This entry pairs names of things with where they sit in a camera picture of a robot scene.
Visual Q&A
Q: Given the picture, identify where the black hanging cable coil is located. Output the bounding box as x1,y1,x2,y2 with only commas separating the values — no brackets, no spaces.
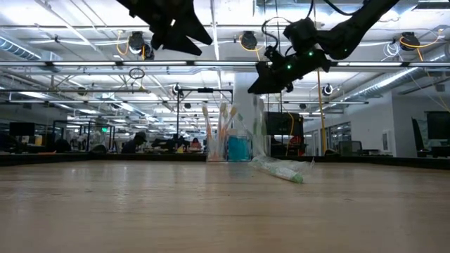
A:
128,67,146,81

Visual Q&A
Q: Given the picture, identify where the small black monitor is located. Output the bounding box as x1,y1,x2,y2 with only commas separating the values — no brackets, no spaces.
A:
8,122,36,138

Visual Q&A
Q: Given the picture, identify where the large black monitor on stand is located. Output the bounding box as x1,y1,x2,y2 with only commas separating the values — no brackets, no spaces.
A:
265,111,305,157

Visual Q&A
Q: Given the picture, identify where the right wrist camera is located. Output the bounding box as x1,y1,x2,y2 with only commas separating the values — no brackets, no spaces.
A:
264,45,284,68

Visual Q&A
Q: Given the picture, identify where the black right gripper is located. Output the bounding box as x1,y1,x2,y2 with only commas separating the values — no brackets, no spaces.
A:
247,48,333,95

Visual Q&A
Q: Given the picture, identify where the black chair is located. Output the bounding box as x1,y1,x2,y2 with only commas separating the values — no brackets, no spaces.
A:
411,117,428,158

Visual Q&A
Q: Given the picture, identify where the black frame enclosure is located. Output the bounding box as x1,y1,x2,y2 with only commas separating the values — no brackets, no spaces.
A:
52,119,116,153

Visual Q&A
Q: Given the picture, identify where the clear acrylic organizer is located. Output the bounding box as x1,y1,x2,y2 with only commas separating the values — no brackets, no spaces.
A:
205,131,272,163

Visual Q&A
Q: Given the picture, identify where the orange toothbrush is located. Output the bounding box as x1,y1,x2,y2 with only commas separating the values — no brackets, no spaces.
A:
215,101,228,161
221,107,238,161
201,103,216,161

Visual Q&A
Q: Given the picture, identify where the grey mesh chair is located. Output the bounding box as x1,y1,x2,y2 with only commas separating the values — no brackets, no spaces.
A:
337,140,364,157

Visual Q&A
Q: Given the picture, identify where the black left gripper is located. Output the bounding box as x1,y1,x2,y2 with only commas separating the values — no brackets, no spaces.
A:
117,0,214,57

